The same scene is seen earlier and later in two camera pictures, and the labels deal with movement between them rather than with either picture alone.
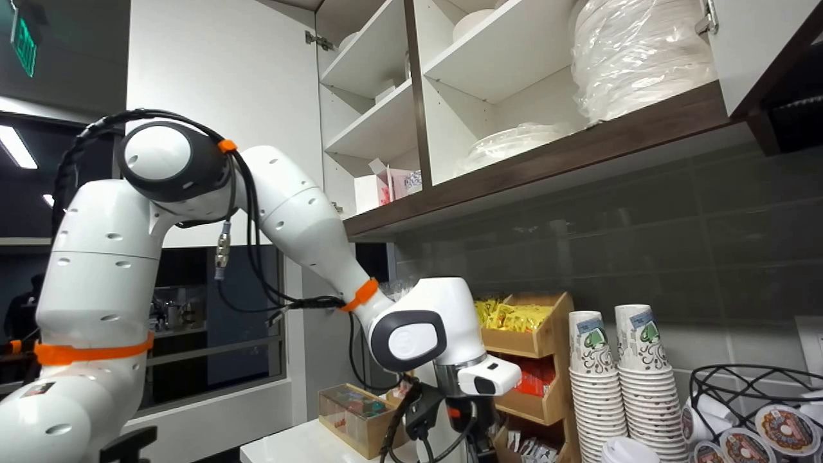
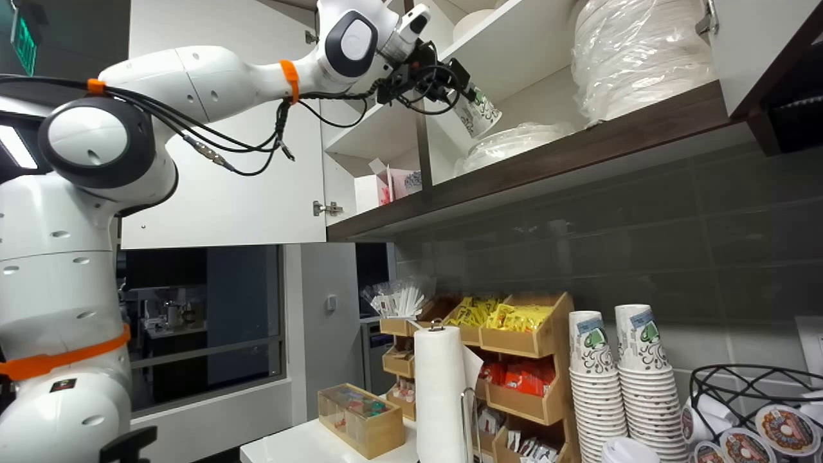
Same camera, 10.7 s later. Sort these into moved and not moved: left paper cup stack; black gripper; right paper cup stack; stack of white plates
Moved: black gripper
Not moved: left paper cup stack; right paper cup stack; stack of white plates
